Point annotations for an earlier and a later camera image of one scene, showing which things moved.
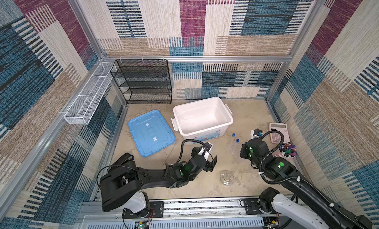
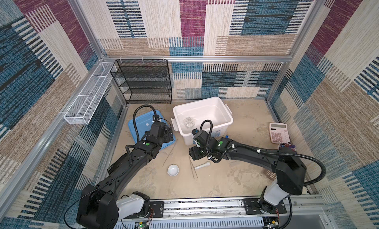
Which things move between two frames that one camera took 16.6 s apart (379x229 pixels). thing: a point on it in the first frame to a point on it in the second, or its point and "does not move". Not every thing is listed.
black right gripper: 245,148 to 194,153
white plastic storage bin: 202,121 does not move
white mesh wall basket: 80,111 does not move
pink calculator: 276,137 does not move
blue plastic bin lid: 151,132 does not move
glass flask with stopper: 226,178 to 189,123
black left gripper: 209,166 to 165,139
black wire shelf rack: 143,80 does not move
